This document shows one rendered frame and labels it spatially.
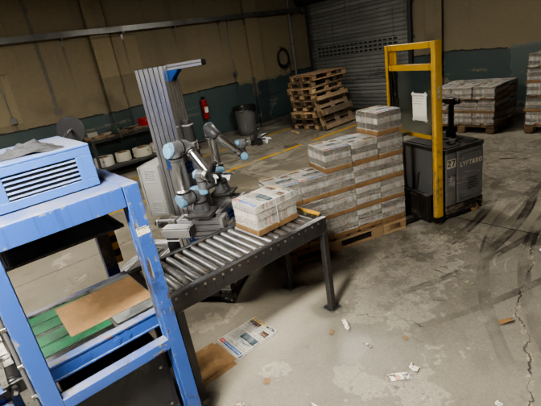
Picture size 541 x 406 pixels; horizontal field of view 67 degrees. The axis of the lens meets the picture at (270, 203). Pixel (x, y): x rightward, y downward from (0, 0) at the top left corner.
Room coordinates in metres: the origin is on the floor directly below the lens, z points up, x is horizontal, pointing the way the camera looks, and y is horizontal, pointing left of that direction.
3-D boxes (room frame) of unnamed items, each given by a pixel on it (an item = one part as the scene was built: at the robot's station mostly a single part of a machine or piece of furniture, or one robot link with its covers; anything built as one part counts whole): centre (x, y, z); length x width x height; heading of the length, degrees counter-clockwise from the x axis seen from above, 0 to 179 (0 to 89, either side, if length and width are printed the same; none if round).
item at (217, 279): (2.40, 0.16, 0.74); 1.34 x 0.05 x 0.12; 126
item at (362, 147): (3.99, -0.93, 0.95); 0.38 x 0.29 x 0.23; 18
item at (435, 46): (3.90, -1.73, 0.97); 0.09 x 0.09 x 1.75; 18
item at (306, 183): (3.86, -0.52, 0.42); 1.17 x 0.39 x 0.83; 108
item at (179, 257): (2.41, 0.58, 0.78); 0.47 x 0.05 x 0.05; 36
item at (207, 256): (2.48, 0.47, 0.78); 0.47 x 0.05 x 0.05; 36
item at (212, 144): (3.89, 0.45, 1.19); 0.15 x 0.12 x 0.55; 7
